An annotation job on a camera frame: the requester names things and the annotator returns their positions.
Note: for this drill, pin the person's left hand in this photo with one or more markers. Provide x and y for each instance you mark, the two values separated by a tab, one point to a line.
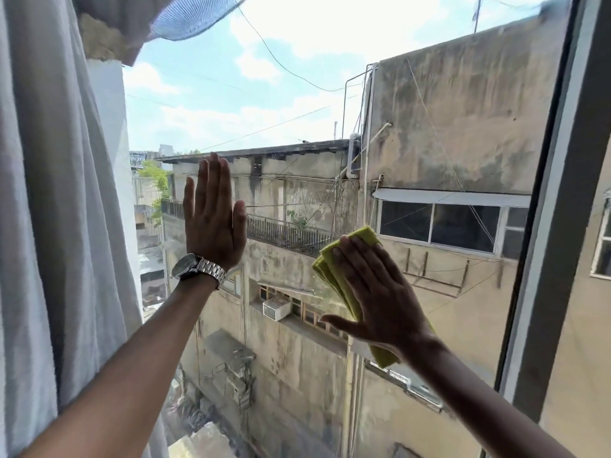
215	228

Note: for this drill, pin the person's right hand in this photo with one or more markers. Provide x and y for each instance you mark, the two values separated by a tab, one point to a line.
382	305

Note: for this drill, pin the person's right thumb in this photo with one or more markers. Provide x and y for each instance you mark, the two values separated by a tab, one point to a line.
339	325

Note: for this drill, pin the person's left little finger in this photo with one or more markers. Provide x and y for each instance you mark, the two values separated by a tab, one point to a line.
189	197

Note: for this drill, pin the person's left middle finger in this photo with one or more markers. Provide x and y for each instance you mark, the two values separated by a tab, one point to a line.
214	178

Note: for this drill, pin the person's left thumb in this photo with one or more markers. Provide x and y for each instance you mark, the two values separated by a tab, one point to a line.
240	221

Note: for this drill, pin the yellow-green cleaning cloth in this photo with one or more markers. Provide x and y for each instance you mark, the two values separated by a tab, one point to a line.
329	269

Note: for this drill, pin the person's right forearm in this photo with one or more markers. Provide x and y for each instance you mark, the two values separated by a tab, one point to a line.
477	405

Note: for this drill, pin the person's left forearm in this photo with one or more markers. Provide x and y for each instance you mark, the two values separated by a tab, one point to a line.
133	367

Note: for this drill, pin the green tree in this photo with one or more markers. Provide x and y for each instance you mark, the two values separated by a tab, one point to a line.
155	178

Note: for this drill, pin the black balcony railing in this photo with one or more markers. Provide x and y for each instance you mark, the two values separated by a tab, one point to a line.
286	233

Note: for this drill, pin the white window air conditioner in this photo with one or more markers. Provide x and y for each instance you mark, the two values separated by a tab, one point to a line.
277	310

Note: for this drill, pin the silver metal wristwatch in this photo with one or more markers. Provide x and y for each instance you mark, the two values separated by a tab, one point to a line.
191	268

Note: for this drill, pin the white curtain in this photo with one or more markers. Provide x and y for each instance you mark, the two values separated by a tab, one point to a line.
52	224

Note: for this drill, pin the white-framed sliding window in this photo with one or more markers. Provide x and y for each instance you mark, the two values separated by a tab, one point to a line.
453	226

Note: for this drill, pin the blue mesh cloth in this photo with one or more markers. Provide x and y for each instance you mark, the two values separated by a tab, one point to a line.
191	18

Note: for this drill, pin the weathered beige building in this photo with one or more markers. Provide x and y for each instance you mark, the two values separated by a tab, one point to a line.
453	119

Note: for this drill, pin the white-framed small window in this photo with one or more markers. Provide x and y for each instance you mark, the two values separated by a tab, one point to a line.
602	238

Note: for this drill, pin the thin metal antenna pole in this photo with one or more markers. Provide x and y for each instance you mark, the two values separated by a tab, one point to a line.
476	14

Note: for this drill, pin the white wall-mounted air conditioner unit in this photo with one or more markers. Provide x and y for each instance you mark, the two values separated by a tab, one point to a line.
353	154

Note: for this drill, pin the dark window frame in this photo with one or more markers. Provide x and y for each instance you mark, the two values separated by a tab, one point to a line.
549	233

